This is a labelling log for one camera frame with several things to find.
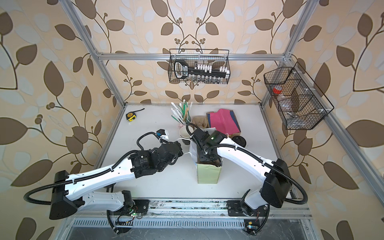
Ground back black wire basket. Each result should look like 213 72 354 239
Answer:
168 48 231 85

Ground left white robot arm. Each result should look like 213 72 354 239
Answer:
24 142 183 220

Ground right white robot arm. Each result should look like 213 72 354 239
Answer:
187 124 308 216

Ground red capped plastic bottle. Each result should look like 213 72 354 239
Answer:
273 85 283 97

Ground black tool in basket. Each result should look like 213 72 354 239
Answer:
174 60 189 79

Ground cardboard tray with napkins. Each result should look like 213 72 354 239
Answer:
206 109 241 137

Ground stacked pulp carriers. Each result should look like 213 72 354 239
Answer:
192 116 209 129

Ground pink cup with straws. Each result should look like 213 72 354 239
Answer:
171 100 193 125

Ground yellow black tape measure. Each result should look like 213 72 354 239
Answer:
126 108 145 122

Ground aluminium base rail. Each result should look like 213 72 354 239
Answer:
71 197 313 229

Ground side black wire basket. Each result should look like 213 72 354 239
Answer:
264 63 334 130

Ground black paper cups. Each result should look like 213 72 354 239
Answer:
179 125 194 146

